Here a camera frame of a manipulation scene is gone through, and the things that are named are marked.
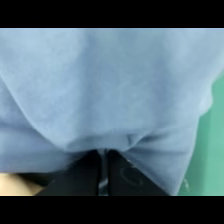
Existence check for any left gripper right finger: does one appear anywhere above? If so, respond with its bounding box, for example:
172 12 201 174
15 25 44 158
105 149 169 197

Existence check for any light blue garment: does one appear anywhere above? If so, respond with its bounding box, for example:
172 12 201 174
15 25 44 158
0 28 224 197

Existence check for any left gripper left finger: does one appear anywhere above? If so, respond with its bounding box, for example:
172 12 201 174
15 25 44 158
37 149 102 197

